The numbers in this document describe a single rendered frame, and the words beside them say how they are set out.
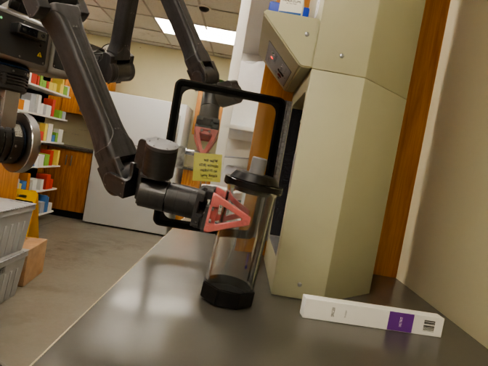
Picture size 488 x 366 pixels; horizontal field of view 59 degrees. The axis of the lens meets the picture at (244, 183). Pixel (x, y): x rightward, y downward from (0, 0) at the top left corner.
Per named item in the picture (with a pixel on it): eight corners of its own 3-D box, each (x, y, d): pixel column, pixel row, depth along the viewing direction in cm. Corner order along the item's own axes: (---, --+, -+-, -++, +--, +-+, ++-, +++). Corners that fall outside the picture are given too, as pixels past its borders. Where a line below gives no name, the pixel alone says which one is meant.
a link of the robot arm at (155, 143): (136, 177, 87) (102, 186, 80) (144, 123, 83) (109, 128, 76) (180, 202, 82) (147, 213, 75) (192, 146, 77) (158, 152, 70)
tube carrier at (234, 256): (253, 288, 86) (279, 184, 84) (256, 309, 75) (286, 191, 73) (200, 276, 85) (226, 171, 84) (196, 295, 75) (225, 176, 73)
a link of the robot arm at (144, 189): (138, 196, 82) (128, 209, 77) (143, 163, 80) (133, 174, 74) (173, 205, 82) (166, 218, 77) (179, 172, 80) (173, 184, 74)
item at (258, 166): (273, 195, 83) (282, 162, 83) (279, 202, 74) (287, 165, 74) (227, 184, 83) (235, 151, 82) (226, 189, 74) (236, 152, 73)
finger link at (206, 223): (253, 199, 79) (204, 186, 79) (255, 204, 72) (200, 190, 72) (245, 234, 80) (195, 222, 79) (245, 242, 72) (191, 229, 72)
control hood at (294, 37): (293, 93, 119) (299, 57, 118) (311, 68, 87) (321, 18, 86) (252, 86, 119) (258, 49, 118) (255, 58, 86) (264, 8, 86)
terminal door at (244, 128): (261, 241, 120) (287, 98, 118) (151, 224, 116) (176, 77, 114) (261, 240, 120) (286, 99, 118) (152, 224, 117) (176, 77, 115)
